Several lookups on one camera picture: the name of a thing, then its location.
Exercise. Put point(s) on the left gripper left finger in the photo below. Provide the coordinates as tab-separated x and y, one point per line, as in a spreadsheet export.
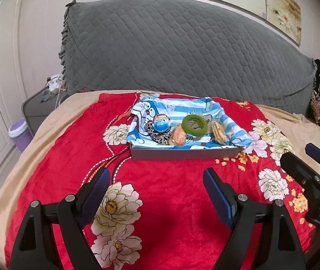
35	246

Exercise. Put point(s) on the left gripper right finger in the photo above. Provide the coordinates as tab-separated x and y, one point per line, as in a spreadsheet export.
278	247

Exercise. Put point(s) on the yellow packaged cake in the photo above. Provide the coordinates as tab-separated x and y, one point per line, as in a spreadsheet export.
219	134

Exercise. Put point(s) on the orange packaged bread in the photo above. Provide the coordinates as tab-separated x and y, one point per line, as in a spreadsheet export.
178	136

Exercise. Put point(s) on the leopard print scrunchie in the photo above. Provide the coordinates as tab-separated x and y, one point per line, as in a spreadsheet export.
161	138

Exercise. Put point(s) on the blue white surprise egg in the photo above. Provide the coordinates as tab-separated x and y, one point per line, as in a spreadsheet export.
161	123

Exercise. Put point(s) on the red floral blanket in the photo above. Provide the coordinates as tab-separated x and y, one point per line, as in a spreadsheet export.
110	235

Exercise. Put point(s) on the purple trash bin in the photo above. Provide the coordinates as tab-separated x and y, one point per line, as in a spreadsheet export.
20	134

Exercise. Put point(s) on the grey shallow tray box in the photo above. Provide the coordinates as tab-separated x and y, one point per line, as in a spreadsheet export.
183	154

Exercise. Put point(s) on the grey bedside table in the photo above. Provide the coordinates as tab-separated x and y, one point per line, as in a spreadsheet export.
38	107

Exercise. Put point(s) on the blue striped Doraemon cloth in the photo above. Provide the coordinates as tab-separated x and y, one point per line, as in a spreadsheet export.
186	113

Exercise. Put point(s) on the grey quilted headboard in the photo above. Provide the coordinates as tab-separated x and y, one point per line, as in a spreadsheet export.
184	47

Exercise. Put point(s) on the white charger with cable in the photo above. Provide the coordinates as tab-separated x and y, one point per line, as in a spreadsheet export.
56	84

